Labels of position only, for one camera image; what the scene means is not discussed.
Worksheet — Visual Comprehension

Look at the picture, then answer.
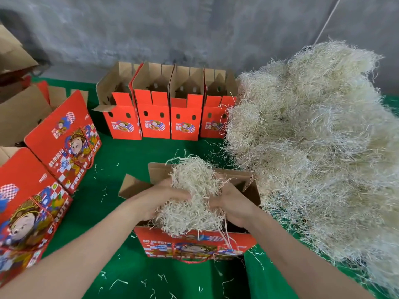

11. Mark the person's left hand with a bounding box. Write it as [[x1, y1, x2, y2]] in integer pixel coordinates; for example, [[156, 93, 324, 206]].
[[126, 178, 193, 223]]

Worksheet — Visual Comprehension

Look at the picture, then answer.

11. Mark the group of red boxes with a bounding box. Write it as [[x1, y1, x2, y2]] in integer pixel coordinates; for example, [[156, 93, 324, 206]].
[[0, 25, 102, 287]]

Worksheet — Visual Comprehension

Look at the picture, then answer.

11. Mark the person's right hand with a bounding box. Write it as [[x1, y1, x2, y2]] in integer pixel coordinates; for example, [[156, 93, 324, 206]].
[[208, 180, 264, 230]]

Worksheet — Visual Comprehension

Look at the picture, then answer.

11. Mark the person's right forearm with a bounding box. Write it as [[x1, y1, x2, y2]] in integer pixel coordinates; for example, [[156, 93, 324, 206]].
[[246, 208, 378, 299]]

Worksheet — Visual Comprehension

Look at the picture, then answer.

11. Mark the white pole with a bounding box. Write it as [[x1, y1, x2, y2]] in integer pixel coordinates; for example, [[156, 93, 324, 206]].
[[312, 0, 344, 46]]

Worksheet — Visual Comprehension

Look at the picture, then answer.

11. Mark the pile of wood wool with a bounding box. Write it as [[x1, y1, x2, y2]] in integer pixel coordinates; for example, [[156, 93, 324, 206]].
[[224, 40, 399, 297]]

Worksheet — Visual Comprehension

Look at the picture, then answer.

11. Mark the person's left forearm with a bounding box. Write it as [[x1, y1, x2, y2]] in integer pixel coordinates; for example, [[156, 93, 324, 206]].
[[0, 199, 141, 299]]

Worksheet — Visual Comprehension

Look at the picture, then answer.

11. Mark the small straw filler clump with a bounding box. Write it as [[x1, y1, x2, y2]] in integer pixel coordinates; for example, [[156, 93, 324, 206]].
[[153, 155, 228, 235]]

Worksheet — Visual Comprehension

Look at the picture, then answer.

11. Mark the red cardboard box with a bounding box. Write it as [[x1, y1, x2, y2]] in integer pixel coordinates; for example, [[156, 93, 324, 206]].
[[118, 161, 262, 263], [93, 61, 143, 141], [168, 64, 207, 142], [199, 68, 240, 140], [129, 61, 175, 140]]

